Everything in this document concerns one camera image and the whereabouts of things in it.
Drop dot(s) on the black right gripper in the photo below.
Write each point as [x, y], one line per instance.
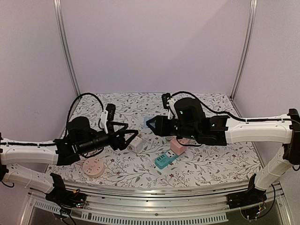
[169, 126]

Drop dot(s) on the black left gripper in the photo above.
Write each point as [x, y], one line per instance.
[122, 145]

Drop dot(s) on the white cube socket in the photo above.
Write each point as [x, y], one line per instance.
[136, 145]

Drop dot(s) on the pink cube socket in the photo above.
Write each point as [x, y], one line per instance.
[179, 147]

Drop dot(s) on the teal power strip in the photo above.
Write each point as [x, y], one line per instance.
[165, 159]

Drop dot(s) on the round pink socket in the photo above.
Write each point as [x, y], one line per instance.
[93, 167]

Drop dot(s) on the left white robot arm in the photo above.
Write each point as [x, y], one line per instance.
[13, 153]

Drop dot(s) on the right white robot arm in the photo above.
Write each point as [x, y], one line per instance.
[284, 129]

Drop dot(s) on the floral table mat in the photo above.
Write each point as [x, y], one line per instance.
[206, 165]

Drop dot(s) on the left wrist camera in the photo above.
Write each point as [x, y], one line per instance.
[106, 118]

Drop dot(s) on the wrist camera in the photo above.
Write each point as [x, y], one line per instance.
[106, 118]
[168, 103]

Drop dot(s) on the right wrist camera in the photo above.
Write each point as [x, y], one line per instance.
[168, 103]

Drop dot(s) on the aluminium front rail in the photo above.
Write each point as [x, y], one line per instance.
[203, 205]

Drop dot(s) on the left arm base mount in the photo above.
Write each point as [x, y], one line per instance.
[65, 199]

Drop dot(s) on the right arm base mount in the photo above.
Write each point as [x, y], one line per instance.
[253, 198]

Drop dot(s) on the left aluminium frame post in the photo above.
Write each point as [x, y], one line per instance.
[65, 47]

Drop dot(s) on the aluminium frame post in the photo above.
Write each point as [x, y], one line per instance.
[65, 47]
[245, 49]

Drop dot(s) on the right aluminium frame post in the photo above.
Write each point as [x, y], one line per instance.
[245, 49]

